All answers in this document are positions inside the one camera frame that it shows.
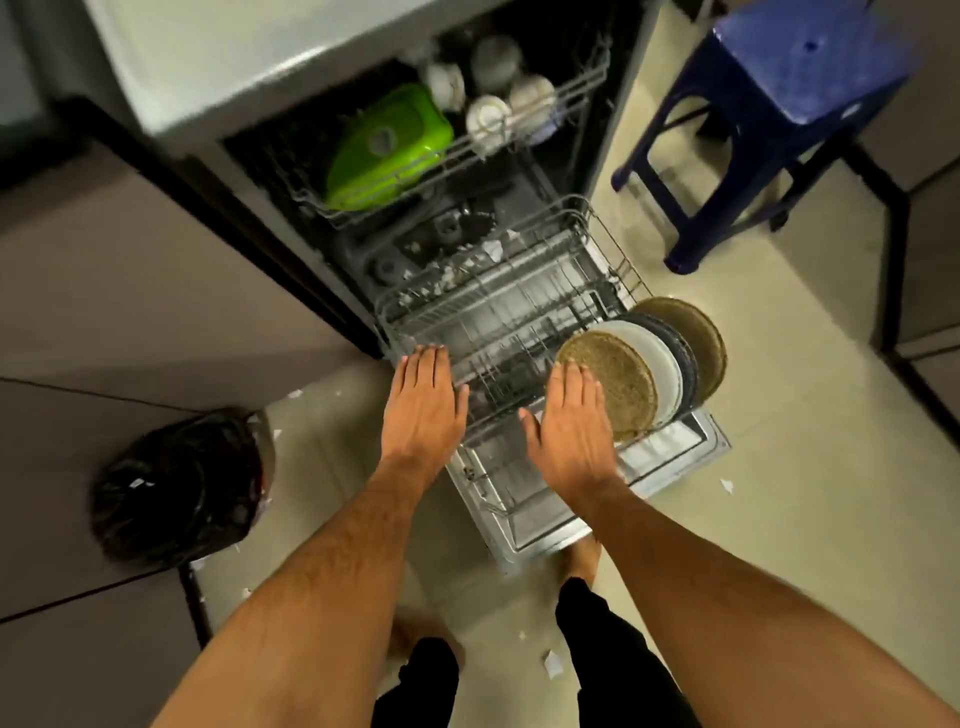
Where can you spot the person's left middle finger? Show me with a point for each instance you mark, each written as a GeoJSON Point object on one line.
{"type": "Point", "coordinates": [429, 367]}

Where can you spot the person's left little finger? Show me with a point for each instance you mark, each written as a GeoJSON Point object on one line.
{"type": "Point", "coordinates": [400, 379]}

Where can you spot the person's left forearm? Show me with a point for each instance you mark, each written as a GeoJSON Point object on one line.
{"type": "Point", "coordinates": [322, 600]}

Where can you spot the person's right foot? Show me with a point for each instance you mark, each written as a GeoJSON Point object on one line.
{"type": "Point", "coordinates": [581, 559]}

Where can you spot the blue plastic stool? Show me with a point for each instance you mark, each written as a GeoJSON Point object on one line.
{"type": "Point", "coordinates": [795, 67]}

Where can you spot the white plate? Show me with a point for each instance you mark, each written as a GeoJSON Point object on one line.
{"type": "Point", "coordinates": [664, 367]}

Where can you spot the black trash bag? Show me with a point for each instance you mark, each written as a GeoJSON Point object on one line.
{"type": "Point", "coordinates": [180, 491]}

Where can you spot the person's right hand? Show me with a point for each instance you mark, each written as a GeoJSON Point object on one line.
{"type": "Point", "coordinates": [574, 450]}

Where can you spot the person's right little finger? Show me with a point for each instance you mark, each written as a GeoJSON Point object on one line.
{"type": "Point", "coordinates": [600, 405]}

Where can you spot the white paper scrap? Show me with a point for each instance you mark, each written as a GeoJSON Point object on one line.
{"type": "Point", "coordinates": [553, 665]}
{"type": "Point", "coordinates": [727, 486]}

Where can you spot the person's left hand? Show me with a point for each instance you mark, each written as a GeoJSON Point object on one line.
{"type": "Point", "coordinates": [420, 420]}

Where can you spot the person's right thumb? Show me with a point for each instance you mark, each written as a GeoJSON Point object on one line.
{"type": "Point", "coordinates": [531, 431]}

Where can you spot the brown speckled plate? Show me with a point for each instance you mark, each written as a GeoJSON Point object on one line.
{"type": "Point", "coordinates": [701, 337]}
{"type": "Point", "coordinates": [619, 382]}

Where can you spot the person's left thumb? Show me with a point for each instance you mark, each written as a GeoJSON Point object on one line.
{"type": "Point", "coordinates": [461, 411]}

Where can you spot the dark blue plate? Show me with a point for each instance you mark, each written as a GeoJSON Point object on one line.
{"type": "Point", "coordinates": [686, 356]}

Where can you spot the dishwasher door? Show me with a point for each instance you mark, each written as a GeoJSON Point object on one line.
{"type": "Point", "coordinates": [675, 450]}

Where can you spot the green plastic container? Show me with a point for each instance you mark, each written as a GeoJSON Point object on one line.
{"type": "Point", "coordinates": [386, 146]}

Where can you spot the grey dishwasher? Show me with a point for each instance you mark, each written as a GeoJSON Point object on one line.
{"type": "Point", "coordinates": [247, 60]}

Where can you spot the brown cabinet with black frame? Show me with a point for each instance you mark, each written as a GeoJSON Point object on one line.
{"type": "Point", "coordinates": [922, 225]}

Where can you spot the person's black shorts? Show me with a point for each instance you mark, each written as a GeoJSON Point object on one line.
{"type": "Point", "coordinates": [622, 667]}

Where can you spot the person's right forearm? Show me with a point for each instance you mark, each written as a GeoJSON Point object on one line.
{"type": "Point", "coordinates": [750, 630]}

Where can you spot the white cup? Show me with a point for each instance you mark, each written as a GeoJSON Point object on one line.
{"type": "Point", "coordinates": [444, 84]}
{"type": "Point", "coordinates": [496, 60]}
{"type": "Point", "coordinates": [487, 124]}
{"type": "Point", "coordinates": [534, 105]}

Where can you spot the person's right middle finger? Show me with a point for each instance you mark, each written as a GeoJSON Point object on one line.
{"type": "Point", "coordinates": [573, 386]}

